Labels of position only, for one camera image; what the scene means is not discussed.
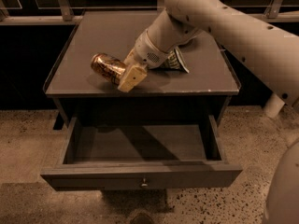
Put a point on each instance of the open grey top drawer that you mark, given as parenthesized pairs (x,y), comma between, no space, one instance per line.
(118,154)

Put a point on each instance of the grey cabinet with top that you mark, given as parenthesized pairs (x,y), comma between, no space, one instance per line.
(165,98)

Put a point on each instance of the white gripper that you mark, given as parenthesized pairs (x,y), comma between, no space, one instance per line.
(146,52)

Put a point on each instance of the green chip bag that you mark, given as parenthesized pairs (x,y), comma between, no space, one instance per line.
(175,61)

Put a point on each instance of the orange soda can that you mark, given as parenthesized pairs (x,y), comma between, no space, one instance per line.
(108,67)

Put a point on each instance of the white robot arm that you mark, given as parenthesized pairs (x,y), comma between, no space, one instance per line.
(271,54)

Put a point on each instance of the metal railing frame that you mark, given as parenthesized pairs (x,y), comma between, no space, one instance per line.
(65,3)

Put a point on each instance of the small metal drawer knob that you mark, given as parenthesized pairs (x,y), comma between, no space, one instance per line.
(144,183)

